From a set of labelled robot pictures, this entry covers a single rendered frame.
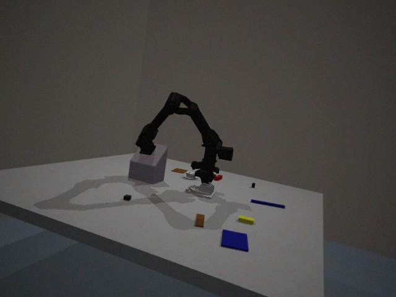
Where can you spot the yellow rectangular block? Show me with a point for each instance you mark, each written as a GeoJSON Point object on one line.
{"type": "Point", "coordinates": [246, 219]}

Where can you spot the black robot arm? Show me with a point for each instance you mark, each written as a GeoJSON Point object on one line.
{"type": "Point", "coordinates": [211, 140]}

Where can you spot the brown flat bar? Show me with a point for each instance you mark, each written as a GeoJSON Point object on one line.
{"type": "Point", "coordinates": [199, 220]}

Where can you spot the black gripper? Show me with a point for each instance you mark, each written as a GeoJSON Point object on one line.
{"type": "Point", "coordinates": [206, 175]}

